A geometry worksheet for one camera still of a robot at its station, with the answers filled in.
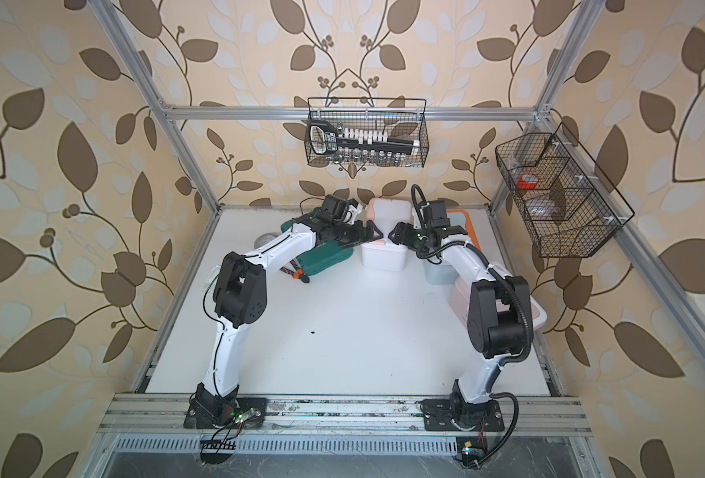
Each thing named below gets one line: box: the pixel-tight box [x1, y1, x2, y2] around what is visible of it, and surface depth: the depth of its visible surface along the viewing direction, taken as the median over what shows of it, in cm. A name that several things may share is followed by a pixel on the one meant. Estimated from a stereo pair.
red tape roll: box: [518, 173, 539, 191], surface depth 84 cm
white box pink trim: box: [360, 198, 413, 272], surface depth 101 cm
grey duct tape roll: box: [252, 233, 278, 250], surface depth 110 cm
